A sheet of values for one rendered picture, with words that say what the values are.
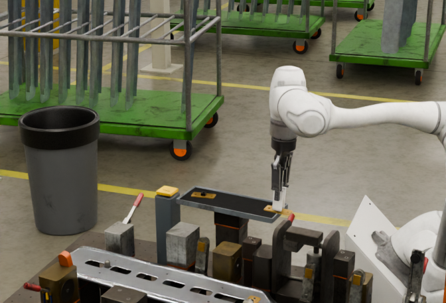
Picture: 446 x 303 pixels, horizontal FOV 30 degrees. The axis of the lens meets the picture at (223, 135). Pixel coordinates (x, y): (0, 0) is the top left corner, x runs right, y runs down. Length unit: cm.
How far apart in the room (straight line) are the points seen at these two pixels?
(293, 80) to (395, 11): 631
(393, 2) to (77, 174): 446
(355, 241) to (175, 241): 67
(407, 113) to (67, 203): 311
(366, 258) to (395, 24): 578
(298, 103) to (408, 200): 370
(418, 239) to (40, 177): 282
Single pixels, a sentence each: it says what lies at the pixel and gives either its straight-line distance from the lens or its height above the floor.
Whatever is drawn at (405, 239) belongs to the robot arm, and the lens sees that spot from 310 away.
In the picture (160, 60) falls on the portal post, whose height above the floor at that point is 12.
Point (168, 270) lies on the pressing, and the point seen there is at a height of 100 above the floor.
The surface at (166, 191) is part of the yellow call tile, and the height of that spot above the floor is 116.
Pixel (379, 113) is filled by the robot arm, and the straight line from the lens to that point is 246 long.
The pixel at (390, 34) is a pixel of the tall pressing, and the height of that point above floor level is 48.
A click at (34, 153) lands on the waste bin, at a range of 519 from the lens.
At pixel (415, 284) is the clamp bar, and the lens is 256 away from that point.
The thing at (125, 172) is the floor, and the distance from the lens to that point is 631.
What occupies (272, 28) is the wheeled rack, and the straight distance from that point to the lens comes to 976.
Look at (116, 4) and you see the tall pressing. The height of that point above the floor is 114.
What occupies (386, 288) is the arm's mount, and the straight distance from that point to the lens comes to 310.
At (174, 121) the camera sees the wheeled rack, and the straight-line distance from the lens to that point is 650.
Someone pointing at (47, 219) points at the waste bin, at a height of 11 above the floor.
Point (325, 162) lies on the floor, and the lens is 647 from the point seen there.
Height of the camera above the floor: 235
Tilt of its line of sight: 20 degrees down
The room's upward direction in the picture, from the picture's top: straight up
